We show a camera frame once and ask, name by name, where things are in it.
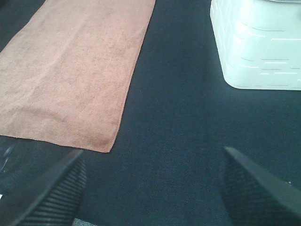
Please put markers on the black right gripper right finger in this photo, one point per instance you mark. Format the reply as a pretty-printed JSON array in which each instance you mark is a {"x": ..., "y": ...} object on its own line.
[{"x": 253, "y": 196}]

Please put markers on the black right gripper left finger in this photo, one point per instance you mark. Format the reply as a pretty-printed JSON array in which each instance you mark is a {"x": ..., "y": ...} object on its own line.
[{"x": 52, "y": 199}]

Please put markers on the brown towel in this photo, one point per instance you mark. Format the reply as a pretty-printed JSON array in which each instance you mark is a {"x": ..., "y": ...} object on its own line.
[{"x": 64, "y": 77}]

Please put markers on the white plastic bin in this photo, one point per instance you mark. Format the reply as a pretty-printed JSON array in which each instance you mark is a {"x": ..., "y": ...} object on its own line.
[{"x": 258, "y": 42}]

